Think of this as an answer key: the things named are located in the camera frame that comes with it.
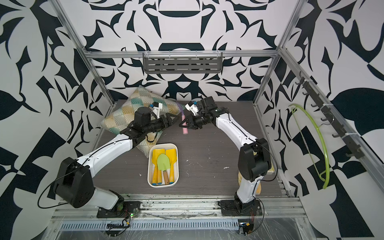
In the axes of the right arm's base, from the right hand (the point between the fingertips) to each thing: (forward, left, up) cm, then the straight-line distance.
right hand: (183, 125), depth 81 cm
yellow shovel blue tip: (-19, +15, -20) cm, 31 cm away
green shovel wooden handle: (-13, +12, -20) cm, 26 cm away
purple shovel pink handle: (-3, -1, +1) cm, 4 cm away
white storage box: (-4, +13, -15) cm, 20 cm away
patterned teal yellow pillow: (+13, +40, -6) cm, 42 cm away
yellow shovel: (-8, +8, -18) cm, 21 cm away
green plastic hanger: (-27, -57, +2) cm, 63 cm away
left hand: (+3, +4, +3) cm, 6 cm away
